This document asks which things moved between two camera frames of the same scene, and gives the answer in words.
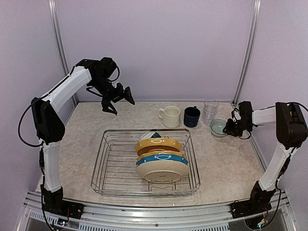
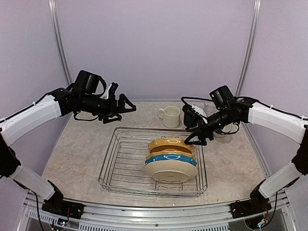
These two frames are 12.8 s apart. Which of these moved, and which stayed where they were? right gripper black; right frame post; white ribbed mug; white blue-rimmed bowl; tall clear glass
Moved: white blue-rimmed bowl; right gripper black
Stayed: right frame post; tall clear glass; white ribbed mug
